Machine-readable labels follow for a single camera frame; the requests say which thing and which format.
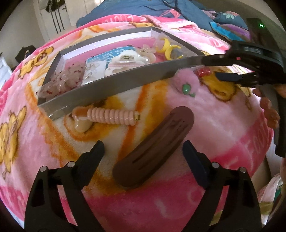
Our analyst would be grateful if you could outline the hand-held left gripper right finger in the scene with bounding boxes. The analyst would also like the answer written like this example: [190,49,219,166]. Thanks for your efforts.
[181,140,262,232]

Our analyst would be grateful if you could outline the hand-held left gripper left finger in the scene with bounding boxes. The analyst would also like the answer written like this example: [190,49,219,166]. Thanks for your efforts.
[24,140,105,232]

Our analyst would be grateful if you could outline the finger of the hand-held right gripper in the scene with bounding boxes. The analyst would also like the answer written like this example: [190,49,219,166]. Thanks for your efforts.
[216,72,262,88]
[201,54,240,67]

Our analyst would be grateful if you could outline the brown hair clip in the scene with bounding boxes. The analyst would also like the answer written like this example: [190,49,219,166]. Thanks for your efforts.
[112,106,194,188]

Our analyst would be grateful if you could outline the yellow hair clips packet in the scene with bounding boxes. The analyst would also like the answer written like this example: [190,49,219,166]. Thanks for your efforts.
[154,33,186,60]

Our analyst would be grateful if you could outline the grey shallow box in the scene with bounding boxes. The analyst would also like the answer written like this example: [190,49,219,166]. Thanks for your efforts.
[37,27,209,121]

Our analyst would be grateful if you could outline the white hair clip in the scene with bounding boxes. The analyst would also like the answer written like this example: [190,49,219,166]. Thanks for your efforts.
[104,50,147,77]

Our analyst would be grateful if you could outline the dotted sheer bow hair clip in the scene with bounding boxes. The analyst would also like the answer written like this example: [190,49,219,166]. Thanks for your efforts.
[38,62,86,99]

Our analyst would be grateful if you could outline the clear earring card packet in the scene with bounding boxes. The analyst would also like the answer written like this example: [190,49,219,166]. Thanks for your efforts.
[82,60,106,86]

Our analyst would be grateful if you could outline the person's right hand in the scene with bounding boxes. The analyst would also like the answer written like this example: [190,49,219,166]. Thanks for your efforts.
[252,85,286,130]

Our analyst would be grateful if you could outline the red earrings packet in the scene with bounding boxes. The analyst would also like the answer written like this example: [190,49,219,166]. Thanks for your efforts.
[194,68,211,78]

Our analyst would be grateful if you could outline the striped pillow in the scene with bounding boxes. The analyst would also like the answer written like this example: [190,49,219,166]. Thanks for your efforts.
[209,21,253,44]

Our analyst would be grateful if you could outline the pink fluffy hair accessory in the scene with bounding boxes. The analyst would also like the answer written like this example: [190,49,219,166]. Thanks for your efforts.
[172,69,203,99]

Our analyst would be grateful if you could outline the pink printed blanket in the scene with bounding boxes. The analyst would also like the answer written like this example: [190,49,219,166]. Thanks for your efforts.
[0,16,274,226]

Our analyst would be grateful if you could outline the pink spiral hair clip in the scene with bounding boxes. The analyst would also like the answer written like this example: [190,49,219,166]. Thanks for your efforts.
[71,107,141,134]

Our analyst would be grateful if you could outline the clear flower hair clip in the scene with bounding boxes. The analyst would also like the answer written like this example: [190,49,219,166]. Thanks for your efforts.
[136,43,157,65]

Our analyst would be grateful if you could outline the blue floral quilt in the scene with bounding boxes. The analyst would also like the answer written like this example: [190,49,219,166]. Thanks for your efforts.
[76,0,248,30]

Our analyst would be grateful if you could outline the blue printed card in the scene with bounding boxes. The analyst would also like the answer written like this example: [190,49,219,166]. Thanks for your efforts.
[86,46,134,74]

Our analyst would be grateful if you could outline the black bag on floor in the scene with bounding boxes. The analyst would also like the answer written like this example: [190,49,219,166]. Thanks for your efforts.
[15,45,36,65]

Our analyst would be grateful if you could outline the white drawer cabinet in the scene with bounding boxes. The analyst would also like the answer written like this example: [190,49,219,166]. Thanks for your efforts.
[0,54,13,87]

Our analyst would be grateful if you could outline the white door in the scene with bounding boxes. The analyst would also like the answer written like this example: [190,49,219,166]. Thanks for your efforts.
[33,0,74,34]

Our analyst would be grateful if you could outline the black hanging bag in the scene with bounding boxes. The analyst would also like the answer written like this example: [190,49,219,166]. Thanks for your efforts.
[45,0,67,12]

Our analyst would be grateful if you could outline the dark hanging straps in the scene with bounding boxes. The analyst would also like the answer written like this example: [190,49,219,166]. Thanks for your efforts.
[50,10,65,32]

